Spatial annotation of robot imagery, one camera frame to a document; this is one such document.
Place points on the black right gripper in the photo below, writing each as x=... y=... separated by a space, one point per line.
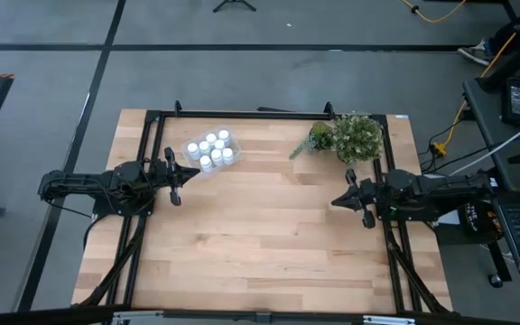
x=375 y=196

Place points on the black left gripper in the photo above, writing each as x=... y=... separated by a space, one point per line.
x=163 y=173

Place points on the white plastic pill bottle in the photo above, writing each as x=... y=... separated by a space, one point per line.
x=224 y=134
x=227 y=154
x=192 y=149
x=211 y=137
x=205 y=162
x=204 y=146
x=216 y=156

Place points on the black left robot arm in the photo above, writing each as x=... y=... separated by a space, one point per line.
x=84 y=185

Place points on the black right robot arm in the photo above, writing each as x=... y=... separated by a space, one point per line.
x=445 y=187

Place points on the clear plastic basket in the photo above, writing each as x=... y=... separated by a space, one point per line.
x=237 y=149

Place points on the bushy flowering potted plant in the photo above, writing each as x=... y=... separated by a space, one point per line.
x=357 y=137

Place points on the small trailing succulent pot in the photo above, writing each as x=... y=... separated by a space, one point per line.
x=319 y=135

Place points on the white table sticker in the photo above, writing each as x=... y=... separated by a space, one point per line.
x=401 y=116

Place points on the black printed bag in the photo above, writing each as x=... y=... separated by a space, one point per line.
x=476 y=219

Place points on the black desk caster wheel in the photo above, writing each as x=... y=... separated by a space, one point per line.
x=495 y=280

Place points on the black side desk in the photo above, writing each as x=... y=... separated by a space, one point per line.
x=485 y=108

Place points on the black tripod base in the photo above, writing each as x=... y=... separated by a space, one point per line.
x=234 y=2

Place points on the person's shoe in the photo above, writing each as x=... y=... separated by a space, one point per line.
x=474 y=52

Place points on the black power adapter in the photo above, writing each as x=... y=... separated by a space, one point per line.
x=518 y=101

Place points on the black overhead crossbeam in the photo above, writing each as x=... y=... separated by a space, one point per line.
x=39 y=316

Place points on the black standing desk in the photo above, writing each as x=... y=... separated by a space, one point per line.
x=513 y=65

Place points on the person's leg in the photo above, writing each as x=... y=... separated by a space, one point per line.
x=513 y=34

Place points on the black aluminium table frame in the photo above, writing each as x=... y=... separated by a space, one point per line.
x=242 y=114

